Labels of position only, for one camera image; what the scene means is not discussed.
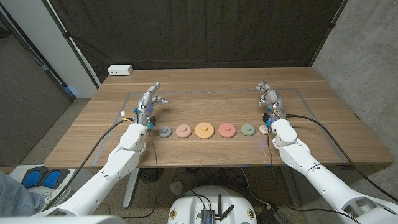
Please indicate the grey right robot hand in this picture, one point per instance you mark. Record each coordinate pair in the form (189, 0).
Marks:
(272, 98)

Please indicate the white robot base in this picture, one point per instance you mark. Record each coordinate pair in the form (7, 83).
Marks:
(189, 205)

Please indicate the black round floor object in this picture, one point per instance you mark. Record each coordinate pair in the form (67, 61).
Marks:
(150, 174)

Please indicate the black backdrop curtain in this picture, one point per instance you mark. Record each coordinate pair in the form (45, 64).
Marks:
(199, 31)

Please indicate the black power adapter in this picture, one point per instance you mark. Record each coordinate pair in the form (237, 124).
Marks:
(272, 214)

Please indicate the grey table leg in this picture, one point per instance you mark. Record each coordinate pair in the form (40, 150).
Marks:
(290, 186)

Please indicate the white table leg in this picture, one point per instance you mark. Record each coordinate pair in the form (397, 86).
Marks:
(130, 186)

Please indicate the grey round floor object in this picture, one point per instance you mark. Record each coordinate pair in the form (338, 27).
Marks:
(177, 188)

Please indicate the black foot pedal blue pads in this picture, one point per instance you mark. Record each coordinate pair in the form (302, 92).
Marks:
(51, 179)

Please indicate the black backdrop stand pole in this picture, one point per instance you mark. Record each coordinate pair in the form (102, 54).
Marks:
(71, 43)
(331, 26)

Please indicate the white robot torso edge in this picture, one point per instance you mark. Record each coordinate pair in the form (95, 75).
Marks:
(62, 220)

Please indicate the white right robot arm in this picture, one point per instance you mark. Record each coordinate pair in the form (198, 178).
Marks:
(323, 180)

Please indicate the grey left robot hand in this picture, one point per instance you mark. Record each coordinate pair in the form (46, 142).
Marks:
(144, 102)

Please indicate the white sneaker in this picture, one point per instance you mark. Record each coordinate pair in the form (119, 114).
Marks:
(57, 194)

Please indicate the white power strip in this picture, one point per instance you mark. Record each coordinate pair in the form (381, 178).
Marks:
(120, 70)

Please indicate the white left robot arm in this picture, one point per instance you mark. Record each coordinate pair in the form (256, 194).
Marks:
(99, 183)

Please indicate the person leg in jeans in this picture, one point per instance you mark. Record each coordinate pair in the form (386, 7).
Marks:
(15, 199)

